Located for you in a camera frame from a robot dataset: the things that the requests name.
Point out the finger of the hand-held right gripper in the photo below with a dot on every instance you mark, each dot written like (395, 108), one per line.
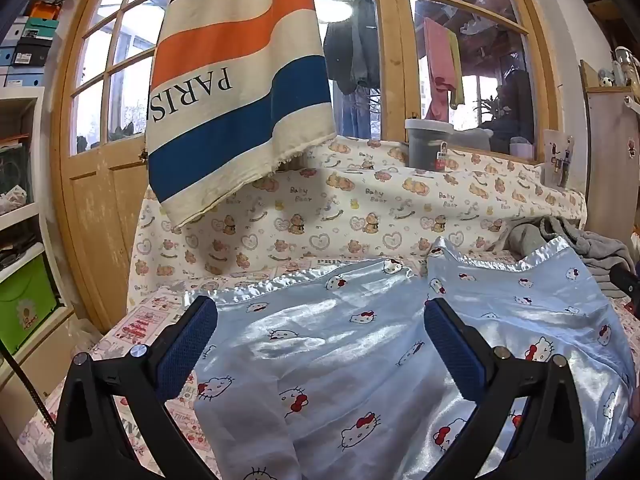
(627, 282)

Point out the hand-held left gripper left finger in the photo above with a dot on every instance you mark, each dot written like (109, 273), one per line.
(187, 345)

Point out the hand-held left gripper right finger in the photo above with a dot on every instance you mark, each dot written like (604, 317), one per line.
(452, 345)

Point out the light blue cat-print satin pants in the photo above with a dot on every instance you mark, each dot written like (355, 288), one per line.
(350, 320)

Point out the pink printed bed sheet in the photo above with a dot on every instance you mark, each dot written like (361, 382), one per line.
(145, 320)

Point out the grey knitted cloth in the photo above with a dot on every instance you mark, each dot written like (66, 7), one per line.
(585, 245)

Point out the tall wooden board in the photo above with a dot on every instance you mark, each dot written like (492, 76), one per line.
(612, 160)

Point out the white earring card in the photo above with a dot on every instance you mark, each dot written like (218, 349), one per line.
(557, 157)

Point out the green storage box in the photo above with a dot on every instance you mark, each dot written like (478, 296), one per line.
(25, 305)

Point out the wooden glazed door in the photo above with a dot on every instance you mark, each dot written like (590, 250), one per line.
(95, 200)

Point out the bear-print cream sheet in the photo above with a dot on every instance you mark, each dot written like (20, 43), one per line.
(325, 210)

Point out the grey plastic container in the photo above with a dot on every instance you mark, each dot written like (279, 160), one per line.
(425, 147)

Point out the striped hanging towel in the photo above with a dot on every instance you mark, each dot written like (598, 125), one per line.
(225, 110)

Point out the blue hanging jeans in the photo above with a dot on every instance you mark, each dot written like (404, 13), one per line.
(355, 115)

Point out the white shelf unit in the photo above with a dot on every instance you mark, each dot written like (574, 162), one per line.
(30, 110)

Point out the pink hanging cloth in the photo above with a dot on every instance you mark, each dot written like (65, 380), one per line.
(440, 60)

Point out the dark hanging jacket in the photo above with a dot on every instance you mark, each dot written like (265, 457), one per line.
(345, 55)

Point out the stack of shoe boxes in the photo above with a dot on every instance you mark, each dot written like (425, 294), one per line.
(30, 45)

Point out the wooden window frame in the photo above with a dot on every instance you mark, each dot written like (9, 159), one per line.
(392, 85)

